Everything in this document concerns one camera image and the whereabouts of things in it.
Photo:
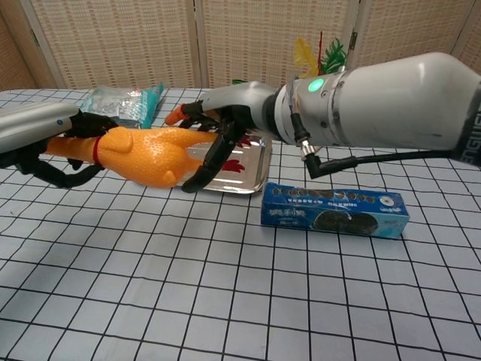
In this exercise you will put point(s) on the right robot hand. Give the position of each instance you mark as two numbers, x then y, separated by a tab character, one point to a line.
236	99

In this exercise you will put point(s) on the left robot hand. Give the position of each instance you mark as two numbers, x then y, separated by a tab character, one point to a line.
34	122

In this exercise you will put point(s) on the orange rubber chicken toy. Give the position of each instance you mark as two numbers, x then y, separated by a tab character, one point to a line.
143	154

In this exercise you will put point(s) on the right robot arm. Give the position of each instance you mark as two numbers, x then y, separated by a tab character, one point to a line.
394	101

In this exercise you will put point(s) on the silver metal tray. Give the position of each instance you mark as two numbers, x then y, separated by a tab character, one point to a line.
246	184

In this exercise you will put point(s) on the colourful feather shuttlecock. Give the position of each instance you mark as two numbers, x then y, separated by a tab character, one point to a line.
302	56

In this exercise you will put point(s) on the teal silver snack bag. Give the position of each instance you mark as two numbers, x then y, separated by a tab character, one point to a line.
143	101

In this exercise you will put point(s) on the beige folding screen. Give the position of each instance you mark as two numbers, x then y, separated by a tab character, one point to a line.
124	41

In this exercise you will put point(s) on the blue cookie box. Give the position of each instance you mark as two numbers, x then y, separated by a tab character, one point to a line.
330	212

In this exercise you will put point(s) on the checkered tablecloth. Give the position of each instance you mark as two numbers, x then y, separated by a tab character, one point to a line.
225	293

